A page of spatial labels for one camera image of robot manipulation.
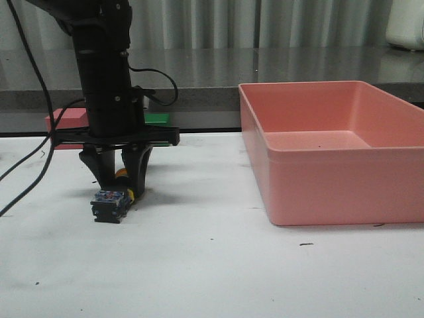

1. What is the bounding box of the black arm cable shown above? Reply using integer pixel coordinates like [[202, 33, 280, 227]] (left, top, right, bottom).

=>
[[0, 0, 87, 217]]

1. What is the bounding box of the green cube block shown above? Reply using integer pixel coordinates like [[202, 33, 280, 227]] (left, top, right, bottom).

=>
[[144, 113, 170, 147]]

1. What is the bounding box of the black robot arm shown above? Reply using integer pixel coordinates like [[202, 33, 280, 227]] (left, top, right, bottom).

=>
[[32, 1, 180, 197]]

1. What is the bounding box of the pink cube block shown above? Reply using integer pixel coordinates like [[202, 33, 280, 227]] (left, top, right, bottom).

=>
[[55, 107, 89, 150]]

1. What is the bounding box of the white appliance in background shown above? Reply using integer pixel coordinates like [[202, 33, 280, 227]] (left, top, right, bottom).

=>
[[386, 0, 423, 51]]

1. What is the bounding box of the pink plastic bin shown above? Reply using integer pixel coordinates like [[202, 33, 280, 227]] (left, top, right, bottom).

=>
[[239, 81, 423, 226]]

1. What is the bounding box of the yellow push button switch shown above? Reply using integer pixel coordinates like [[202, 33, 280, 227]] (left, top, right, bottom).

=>
[[90, 168, 134, 224]]

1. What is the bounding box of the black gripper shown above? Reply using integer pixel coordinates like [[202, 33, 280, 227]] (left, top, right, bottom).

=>
[[52, 86, 180, 197]]

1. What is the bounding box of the grey counter shelf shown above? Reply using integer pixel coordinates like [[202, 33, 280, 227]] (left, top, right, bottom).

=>
[[1, 46, 423, 136]]

